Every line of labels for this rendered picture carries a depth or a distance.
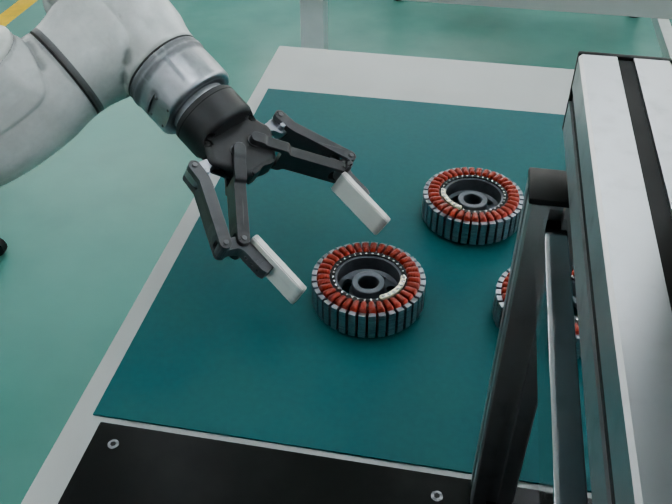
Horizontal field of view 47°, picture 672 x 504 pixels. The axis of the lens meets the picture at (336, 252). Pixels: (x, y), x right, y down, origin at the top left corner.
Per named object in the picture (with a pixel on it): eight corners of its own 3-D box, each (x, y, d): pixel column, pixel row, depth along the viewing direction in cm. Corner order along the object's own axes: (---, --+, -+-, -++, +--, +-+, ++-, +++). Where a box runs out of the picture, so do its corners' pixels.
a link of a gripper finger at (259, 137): (239, 163, 81) (240, 152, 81) (338, 188, 84) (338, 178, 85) (250, 141, 78) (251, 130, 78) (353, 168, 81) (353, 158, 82)
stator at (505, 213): (485, 181, 95) (488, 155, 93) (539, 232, 87) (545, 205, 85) (404, 203, 91) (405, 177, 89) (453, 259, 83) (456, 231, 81)
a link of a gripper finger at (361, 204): (330, 189, 83) (334, 185, 84) (375, 236, 83) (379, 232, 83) (341, 173, 81) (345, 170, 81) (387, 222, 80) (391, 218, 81)
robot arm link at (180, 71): (121, 113, 81) (159, 154, 80) (138, 54, 74) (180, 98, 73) (186, 81, 86) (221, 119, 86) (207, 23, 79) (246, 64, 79)
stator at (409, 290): (289, 307, 78) (287, 279, 75) (356, 251, 84) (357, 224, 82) (380, 359, 72) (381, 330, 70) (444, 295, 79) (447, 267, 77)
